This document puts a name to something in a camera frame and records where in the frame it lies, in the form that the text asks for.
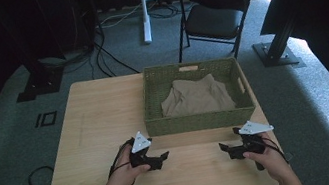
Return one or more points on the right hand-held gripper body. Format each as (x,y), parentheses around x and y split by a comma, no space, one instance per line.
(252,142)

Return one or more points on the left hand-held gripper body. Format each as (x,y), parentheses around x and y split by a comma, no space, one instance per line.
(138,159)

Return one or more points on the green woven basket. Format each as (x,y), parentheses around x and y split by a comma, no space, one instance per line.
(198,122)

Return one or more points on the beige pants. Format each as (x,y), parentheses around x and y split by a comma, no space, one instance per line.
(197,97)

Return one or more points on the person's left hand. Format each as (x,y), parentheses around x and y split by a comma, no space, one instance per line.
(124,177)

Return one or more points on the person's right hand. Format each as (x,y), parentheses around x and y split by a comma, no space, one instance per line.
(274,162)

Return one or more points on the black metal stand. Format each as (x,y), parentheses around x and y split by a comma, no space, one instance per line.
(276,53)
(42,80)

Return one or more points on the black floor tape marks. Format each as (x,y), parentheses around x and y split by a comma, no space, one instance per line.
(46,119)

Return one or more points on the black folding chair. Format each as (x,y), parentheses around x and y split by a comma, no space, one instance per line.
(212,18)

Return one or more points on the white metal desk frame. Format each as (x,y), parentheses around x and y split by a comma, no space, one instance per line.
(145,18)

